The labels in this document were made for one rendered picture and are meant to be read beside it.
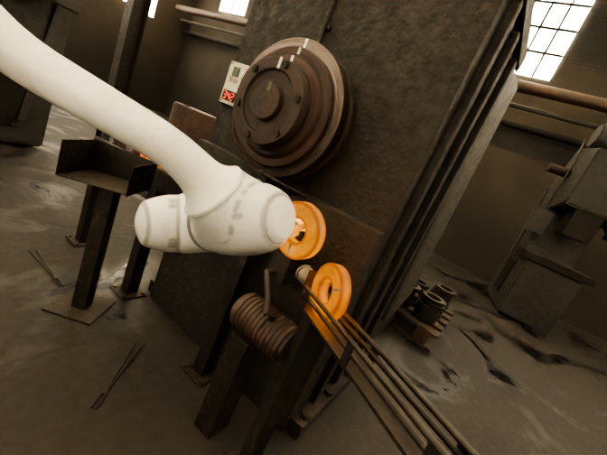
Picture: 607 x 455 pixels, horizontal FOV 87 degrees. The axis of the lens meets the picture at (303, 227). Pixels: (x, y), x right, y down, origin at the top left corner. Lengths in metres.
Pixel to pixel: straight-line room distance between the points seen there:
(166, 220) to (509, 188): 6.74
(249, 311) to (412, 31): 1.03
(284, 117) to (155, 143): 0.67
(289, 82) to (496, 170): 6.22
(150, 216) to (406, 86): 0.89
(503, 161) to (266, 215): 6.77
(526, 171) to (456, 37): 5.98
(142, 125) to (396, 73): 0.91
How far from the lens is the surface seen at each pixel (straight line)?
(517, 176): 7.05
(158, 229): 0.56
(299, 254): 0.83
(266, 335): 1.00
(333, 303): 0.83
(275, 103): 1.08
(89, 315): 1.72
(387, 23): 1.29
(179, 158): 0.44
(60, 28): 3.88
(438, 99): 1.13
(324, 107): 1.06
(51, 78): 0.52
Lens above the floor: 1.05
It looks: 14 degrees down
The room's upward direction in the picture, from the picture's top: 23 degrees clockwise
